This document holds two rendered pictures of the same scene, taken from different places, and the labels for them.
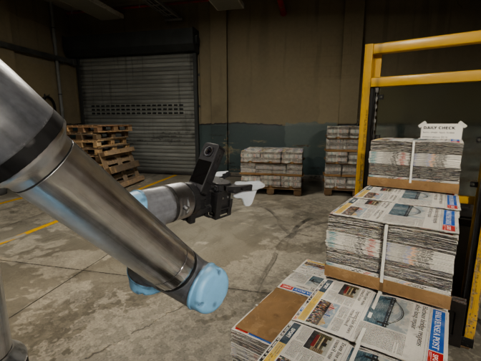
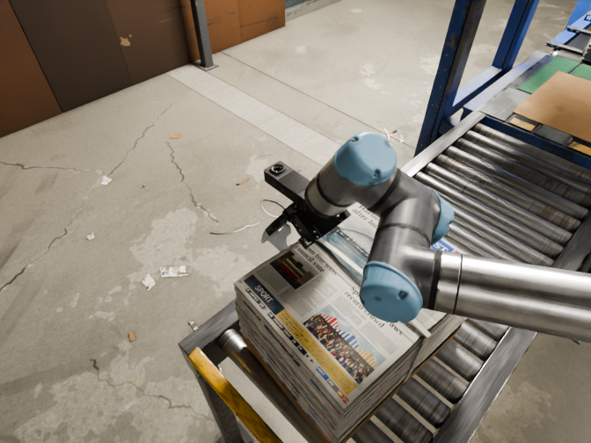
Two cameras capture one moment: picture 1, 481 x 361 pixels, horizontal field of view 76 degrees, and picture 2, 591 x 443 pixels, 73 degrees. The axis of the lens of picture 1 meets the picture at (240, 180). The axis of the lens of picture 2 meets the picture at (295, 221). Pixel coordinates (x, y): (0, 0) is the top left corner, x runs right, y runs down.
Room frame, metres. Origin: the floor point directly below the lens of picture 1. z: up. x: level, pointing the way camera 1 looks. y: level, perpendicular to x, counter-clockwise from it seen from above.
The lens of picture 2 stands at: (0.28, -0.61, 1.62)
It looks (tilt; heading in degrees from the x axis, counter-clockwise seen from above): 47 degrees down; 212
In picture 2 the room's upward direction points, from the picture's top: straight up
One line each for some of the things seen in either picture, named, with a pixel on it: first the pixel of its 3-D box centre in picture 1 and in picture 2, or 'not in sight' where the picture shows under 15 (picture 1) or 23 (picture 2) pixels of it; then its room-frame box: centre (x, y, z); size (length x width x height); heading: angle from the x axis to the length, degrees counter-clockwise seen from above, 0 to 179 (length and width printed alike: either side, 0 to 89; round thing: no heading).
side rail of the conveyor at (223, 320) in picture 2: not in sight; (369, 213); (-0.57, -0.86, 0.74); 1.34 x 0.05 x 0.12; 167
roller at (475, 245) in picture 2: not in sight; (458, 236); (-0.59, -0.60, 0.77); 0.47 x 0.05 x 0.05; 77
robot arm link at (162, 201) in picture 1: (144, 211); not in sight; (0.55, 0.18, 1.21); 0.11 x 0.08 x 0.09; 141
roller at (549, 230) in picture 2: not in sight; (491, 202); (-0.78, -0.56, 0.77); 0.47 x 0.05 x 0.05; 77
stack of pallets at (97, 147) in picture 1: (100, 155); not in sight; (6.79, 3.09, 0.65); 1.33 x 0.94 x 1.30; 171
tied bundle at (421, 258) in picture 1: (390, 244); not in sight; (1.04, -0.53, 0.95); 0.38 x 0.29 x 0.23; 56
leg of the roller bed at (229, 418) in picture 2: not in sight; (222, 411); (0.05, -1.01, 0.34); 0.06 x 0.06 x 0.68; 77
